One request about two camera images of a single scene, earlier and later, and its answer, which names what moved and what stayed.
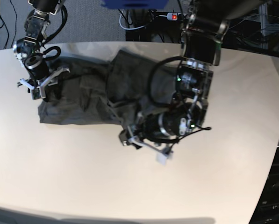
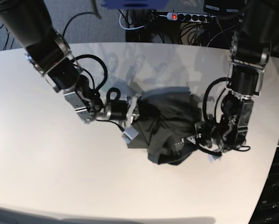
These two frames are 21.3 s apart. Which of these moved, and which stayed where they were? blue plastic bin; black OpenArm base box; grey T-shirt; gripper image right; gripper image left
Moved: grey T-shirt; gripper image left; gripper image right
Stayed: black OpenArm base box; blue plastic bin
